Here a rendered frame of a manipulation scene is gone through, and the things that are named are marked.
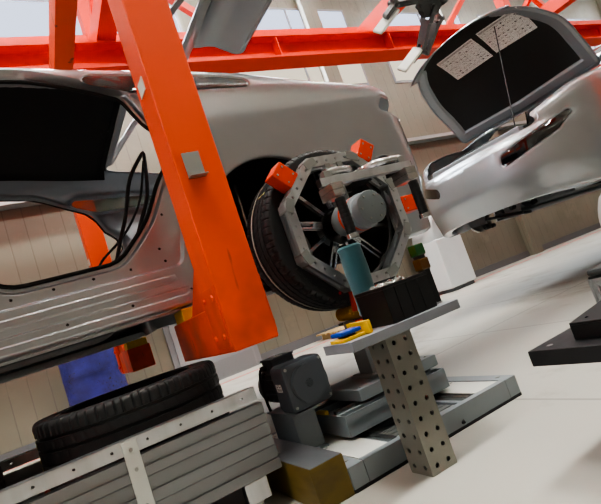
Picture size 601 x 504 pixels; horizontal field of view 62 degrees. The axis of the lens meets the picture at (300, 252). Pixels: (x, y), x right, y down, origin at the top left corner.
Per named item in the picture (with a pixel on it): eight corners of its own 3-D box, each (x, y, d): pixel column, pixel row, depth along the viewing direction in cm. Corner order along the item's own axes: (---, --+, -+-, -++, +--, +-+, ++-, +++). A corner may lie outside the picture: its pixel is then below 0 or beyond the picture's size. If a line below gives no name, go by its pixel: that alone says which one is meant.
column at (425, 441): (435, 458, 159) (390, 330, 163) (457, 462, 150) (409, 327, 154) (412, 472, 154) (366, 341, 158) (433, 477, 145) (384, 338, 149)
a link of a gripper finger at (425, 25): (421, 2, 123) (425, 2, 124) (413, 50, 129) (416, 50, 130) (433, 4, 121) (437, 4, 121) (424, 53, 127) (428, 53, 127)
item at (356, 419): (397, 388, 232) (390, 368, 233) (451, 388, 201) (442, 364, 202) (307, 433, 208) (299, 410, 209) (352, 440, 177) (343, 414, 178)
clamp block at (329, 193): (334, 202, 179) (329, 188, 180) (347, 193, 172) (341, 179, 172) (322, 204, 177) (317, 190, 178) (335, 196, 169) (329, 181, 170)
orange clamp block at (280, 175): (290, 180, 198) (271, 168, 195) (298, 173, 191) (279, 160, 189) (283, 194, 195) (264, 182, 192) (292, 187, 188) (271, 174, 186)
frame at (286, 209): (416, 268, 213) (373, 150, 218) (426, 265, 208) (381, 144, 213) (309, 305, 187) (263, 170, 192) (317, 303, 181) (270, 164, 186)
